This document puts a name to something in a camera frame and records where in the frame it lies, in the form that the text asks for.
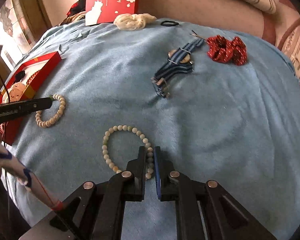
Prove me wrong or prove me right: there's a metal hair clip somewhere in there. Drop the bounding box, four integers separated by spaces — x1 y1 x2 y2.
190 30 205 40

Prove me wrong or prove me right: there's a red jewelry box tray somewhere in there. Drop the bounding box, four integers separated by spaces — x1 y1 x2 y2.
0 51 63 146

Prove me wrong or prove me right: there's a red polka dot scrunchie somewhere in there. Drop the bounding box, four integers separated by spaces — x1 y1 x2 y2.
205 35 248 66

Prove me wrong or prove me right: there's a white bead bracelet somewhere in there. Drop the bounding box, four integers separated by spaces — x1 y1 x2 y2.
101 125 155 180
34 93 67 129

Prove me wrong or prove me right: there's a light blue blanket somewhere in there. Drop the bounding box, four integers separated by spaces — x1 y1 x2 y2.
10 21 300 239

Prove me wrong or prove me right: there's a cream scrunchie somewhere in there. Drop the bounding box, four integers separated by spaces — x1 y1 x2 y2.
113 13 157 31

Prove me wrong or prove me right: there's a pink quilted bed sheet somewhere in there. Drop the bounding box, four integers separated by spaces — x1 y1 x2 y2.
138 0 276 44

